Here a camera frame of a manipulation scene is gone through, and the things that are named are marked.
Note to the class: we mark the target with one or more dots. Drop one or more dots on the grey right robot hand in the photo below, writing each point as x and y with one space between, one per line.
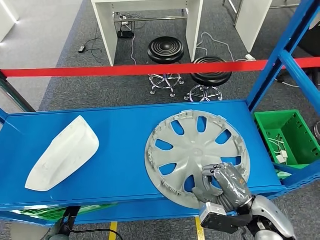
229 185

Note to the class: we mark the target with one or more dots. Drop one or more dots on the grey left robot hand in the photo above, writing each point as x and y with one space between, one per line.
59 237

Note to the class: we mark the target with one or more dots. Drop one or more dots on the grey plastic wheel hubcap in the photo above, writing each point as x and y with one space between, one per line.
192 152

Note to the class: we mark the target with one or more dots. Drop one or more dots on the white plastic cover part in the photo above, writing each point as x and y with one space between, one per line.
65 155

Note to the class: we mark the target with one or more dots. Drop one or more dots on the blue metal shelf rack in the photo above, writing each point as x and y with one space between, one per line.
124 149

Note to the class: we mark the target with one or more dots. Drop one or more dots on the green plastic crate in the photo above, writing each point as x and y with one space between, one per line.
297 142
50 212

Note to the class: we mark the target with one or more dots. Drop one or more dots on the chrome stanchion with round base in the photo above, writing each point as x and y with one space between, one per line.
27 232
317 132

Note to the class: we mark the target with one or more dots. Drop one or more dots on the black round stool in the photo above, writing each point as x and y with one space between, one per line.
165 49
211 79

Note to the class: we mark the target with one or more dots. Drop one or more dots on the white power strip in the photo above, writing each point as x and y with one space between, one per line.
124 23
250 57

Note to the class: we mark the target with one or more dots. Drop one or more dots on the white desk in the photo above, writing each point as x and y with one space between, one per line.
252 23
107 33

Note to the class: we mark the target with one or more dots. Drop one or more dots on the black office chair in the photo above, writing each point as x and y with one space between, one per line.
309 43

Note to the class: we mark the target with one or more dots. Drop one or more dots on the red barrier belt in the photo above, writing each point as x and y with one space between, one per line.
124 69

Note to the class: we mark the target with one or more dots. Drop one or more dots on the black power adapter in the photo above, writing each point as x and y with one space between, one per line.
81 49

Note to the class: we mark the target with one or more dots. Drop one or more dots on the black box under desk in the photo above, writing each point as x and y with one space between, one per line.
126 34

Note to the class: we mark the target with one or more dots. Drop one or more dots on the dark stanchion post with belt head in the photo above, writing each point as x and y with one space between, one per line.
15 96

